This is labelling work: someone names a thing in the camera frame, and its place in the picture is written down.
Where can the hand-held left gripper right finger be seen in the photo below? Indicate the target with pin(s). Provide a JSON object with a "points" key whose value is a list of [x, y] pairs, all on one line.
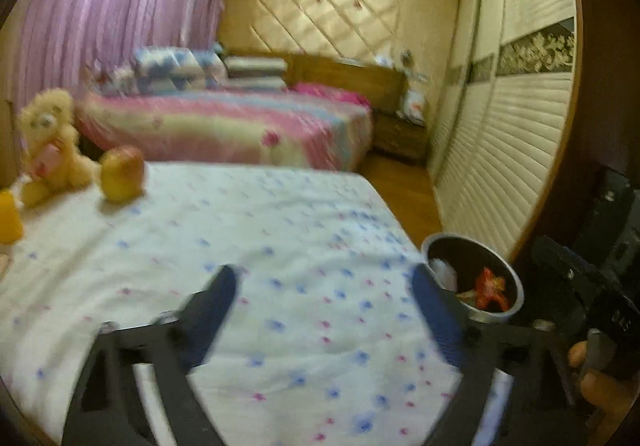
{"points": [[440, 321]]}

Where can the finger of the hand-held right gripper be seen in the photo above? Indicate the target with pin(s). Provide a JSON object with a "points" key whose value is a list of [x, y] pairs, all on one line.
{"points": [[560, 258], [605, 226]]}

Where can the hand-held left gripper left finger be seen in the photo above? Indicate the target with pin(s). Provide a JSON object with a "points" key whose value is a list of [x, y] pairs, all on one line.
{"points": [[217, 311]]}

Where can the red snack packet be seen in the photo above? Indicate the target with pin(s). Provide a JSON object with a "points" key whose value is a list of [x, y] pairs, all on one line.
{"points": [[490, 288]]}

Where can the black round bin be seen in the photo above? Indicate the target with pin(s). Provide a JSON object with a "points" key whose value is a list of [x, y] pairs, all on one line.
{"points": [[480, 251]]}

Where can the person's right hand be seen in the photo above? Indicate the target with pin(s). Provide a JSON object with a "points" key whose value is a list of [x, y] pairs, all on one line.
{"points": [[605, 391]]}

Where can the white flower dotted blanket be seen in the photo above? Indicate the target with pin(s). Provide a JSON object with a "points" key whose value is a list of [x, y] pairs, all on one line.
{"points": [[280, 236]]}

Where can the cream louvered wardrobe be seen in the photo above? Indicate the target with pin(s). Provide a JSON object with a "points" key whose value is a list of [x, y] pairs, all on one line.
{"points": [[525, 126]]}

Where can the red yellow apple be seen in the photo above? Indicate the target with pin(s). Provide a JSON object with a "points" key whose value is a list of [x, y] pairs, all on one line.
{"points": [[122, 173]]}

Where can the bed with pink floral sheet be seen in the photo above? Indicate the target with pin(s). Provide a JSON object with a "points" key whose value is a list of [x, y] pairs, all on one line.
{"points": [[225, 126]]}

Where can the wooden nightstand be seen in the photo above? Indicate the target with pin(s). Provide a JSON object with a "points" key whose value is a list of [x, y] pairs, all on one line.
{"points": [[400, 136]]}

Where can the white orange box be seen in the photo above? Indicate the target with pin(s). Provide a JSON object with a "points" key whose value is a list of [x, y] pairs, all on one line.
{"points": [[415, 106]]}

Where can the small yellow foam sleeve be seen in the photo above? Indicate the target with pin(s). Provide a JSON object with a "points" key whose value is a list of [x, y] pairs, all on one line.
{"points": [[9, 221]]}

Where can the folded grey striped bedding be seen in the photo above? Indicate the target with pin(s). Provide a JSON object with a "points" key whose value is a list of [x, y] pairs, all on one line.
{"points": [[255, 71]]}

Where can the pink pillow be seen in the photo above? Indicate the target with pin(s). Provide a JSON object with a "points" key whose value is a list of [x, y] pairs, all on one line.
{"points": [[325, 91]]}

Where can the blue heart pattern pillows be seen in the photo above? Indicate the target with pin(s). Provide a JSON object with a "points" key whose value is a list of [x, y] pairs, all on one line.
{"points": [[175, 68]]}

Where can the small plush toy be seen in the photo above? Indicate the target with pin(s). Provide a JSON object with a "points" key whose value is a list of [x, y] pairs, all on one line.
{"points": [[115, 78]]}

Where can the cream teddy bear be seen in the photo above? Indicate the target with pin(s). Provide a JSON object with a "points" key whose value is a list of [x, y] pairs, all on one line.
{"points": [[47, 116]]}

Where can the wooden headboard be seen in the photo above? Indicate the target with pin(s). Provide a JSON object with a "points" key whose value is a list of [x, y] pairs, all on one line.
{"points": [[350, 76]]}

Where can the purple satin curtain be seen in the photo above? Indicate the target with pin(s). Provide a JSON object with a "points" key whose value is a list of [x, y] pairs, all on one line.
{"points": [[125, 11]]}

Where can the wall lamp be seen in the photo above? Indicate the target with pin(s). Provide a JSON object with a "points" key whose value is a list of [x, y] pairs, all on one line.
{"points": [[407, 58]]}

